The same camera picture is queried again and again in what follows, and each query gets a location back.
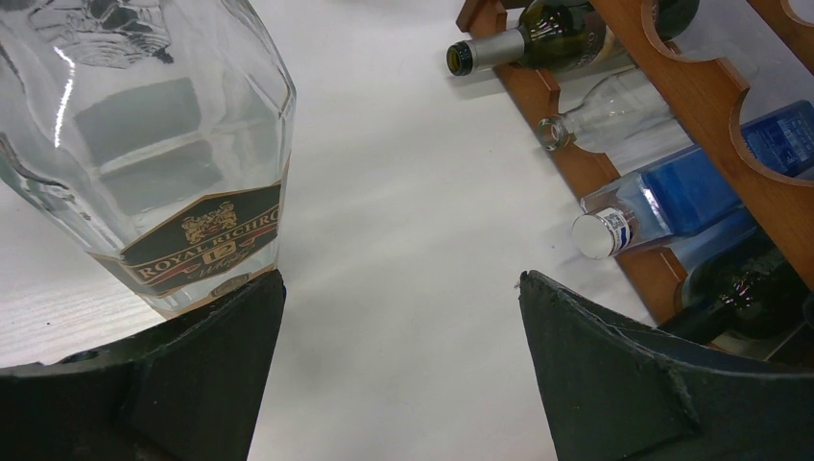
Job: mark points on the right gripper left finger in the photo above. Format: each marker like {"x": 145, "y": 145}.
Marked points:
{"x": 187, "y": 389}

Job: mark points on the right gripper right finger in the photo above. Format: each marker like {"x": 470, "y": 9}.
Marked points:
{"x": 615, "y": 389}

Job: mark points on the green wine bottle white label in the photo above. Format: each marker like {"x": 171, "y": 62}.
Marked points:
{"x": 750, "y": 291}

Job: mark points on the blue square bottle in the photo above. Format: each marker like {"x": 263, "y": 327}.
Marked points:
{"x": 683, "y": 194}

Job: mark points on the clear bottle black cap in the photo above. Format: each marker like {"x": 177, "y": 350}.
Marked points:
{"x": 156, "y": 134}

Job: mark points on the small clear glass bottle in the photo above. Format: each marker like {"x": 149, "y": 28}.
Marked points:
{"x": 616, "y": 109}

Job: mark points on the green wine bottle front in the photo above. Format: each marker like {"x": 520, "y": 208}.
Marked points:
{"x": 557, "y": 35}

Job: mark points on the brown wooden wine rack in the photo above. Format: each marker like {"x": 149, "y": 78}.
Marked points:
{"x": 707, "y": 97}

